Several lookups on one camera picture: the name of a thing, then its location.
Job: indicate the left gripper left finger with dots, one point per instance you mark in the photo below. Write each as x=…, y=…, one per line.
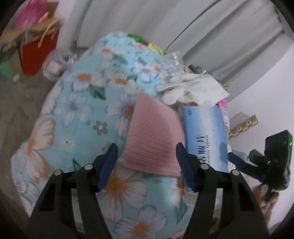
x=53, y=215

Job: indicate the right hand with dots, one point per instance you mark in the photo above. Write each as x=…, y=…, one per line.
x=266, y=200

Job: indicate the blue tissue pack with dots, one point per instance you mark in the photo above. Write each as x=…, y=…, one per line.
x=206, y=136

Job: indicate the white crumpled gloves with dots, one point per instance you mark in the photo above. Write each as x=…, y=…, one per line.
x=203, y=90

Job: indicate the floral blue tablecloth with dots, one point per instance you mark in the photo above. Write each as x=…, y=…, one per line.
x=89, y=108

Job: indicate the pink woven cloth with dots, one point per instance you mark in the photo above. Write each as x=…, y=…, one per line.
x=154, y=132

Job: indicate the white curtain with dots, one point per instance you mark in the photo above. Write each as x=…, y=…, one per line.
x=237, y=41

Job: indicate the clear plastic cup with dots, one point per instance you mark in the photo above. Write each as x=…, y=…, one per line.
x=173, y=60

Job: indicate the clear plastic bag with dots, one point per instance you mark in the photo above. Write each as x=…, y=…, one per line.
x=57, y=62

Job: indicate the red paper bag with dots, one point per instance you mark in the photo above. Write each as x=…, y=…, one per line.
x=38, y=42

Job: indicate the cardboard box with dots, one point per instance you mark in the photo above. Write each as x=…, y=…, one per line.
x=11, y=39

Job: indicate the pink plastic bag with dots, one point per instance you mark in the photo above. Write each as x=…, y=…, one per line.
x=31, y=14

